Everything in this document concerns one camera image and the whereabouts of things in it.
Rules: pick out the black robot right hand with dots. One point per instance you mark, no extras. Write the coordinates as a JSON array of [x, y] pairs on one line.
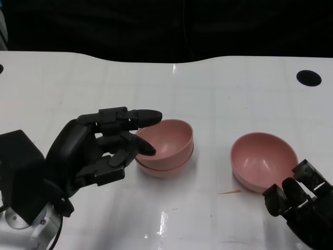
[[312, 221]]

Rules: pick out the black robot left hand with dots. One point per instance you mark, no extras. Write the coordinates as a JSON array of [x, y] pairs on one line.
[[70, 145]]

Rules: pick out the pink plastic bowl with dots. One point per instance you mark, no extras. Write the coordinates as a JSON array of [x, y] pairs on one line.
[[161, 174], [171, 140], [260, 159]]

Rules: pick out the small orange sliver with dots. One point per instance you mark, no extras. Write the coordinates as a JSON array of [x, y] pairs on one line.
[[230, 192]]

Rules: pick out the black backdrop curtain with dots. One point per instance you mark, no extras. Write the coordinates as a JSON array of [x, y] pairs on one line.
[[104, 26]]

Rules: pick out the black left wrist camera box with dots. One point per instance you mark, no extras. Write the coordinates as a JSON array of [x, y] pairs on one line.
[[23, 169]]

